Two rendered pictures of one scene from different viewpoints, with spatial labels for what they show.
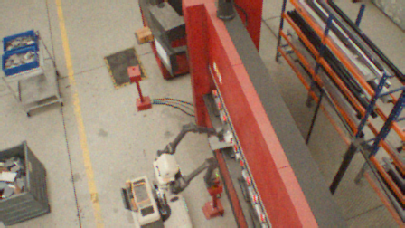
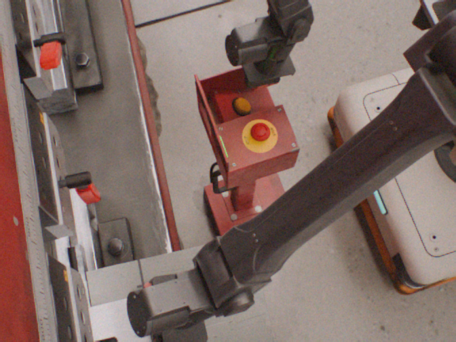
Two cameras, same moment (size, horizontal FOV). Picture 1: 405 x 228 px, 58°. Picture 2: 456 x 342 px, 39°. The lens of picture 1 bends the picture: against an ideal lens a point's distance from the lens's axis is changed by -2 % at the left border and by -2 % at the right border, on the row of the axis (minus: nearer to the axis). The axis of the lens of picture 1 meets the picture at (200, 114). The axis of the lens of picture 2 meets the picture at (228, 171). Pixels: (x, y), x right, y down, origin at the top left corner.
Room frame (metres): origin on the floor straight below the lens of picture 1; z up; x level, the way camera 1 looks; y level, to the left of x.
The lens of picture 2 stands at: (2.47, -0.13, 2.01)
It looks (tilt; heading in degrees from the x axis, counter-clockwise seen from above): 72 degrees down; 178
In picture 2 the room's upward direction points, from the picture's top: straight up
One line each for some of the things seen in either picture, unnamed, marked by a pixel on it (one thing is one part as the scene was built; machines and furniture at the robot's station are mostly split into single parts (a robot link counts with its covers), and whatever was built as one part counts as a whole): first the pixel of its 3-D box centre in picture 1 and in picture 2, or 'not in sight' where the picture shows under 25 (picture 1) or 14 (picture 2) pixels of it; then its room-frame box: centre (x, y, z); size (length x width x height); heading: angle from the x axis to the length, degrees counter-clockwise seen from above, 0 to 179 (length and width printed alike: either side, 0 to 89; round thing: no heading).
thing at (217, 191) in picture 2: not in sight; (223, 180); (1.98, -0.12, 0.40); 0.06 x 0.02 x 0.18; 106
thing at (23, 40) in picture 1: (21, 44); not in sight; (4.56, 2.71, 0.92); 0.50 x 0.36 x 0.18; 105
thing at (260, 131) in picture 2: not in sight; (260, 134); (2.00, -0.05, 0.79); 0.04 x 0.04 x 0.04
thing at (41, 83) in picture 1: (32, 74); not in sight; (4.32, 2.65, 0.47); 0.90 x 0.66 x 0.95; 15
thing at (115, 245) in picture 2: not in sight; (115, 245); (2.24, -0.32, 0.91); 0.03 x 0.03 x 0.02
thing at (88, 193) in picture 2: not in sight; (81, 190); (2.23, -0.31, 1.20); 0.04 x 0.02 x 0.10; 100
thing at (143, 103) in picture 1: (138, 89); not in sight; (3.84, 0.91, 0.41); 0.25 x 0.20 x 0.83; 100
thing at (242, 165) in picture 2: (212, 183); (247, 123); (1.96, -0.07, 0.75); 0.20 x 0.16 x 0.18; 16
